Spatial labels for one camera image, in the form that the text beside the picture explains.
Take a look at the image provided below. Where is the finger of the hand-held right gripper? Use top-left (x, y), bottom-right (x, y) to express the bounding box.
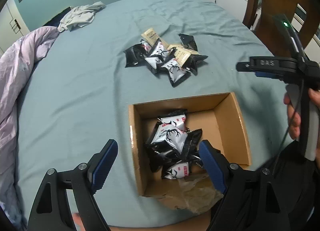
top-left (254, 70), bottom-right (287, 80)
top-left (236, 56), bottom-right (298, 73)

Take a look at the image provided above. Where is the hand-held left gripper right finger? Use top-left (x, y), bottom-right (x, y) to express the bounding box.
top-left (199, 140), bottom-right (292, 231)

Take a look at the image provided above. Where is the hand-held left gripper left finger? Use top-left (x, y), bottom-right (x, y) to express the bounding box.
top-left (27, 139), bottom-right (119, 231)

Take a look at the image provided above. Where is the brown cardboard box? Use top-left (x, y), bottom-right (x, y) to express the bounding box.
top-left (128, 92), bottom-right (252, 214)

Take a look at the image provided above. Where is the pile of snack packets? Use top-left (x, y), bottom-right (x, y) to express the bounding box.
top-left (124, 28), bottom-right (208, 88)
top-left (144, 109), bottom-right (222, 180)

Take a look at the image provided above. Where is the person's right hand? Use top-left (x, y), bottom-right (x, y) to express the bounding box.
top-left (284, 88), bottom-right (320, 142)

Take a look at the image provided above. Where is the lilac blanket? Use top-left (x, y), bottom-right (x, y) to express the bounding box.
top-left (0, 26), bottom-right (60, 231)

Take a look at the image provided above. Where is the grey crumpled cloth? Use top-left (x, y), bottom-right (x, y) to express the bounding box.
top-left (57, 1), bottom-right (107, 32)

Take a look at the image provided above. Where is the dark blue pillow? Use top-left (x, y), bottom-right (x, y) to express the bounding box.
top-left (42, 6), bottom-right (72, 27)

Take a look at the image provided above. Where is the white wardrobe door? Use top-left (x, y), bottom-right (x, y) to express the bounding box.
top-left (0, 0), bottom-right (30, 54)

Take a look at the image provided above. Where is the thin black cable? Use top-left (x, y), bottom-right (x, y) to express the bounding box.
top-left (272, 81), bottom-right (304, 179)

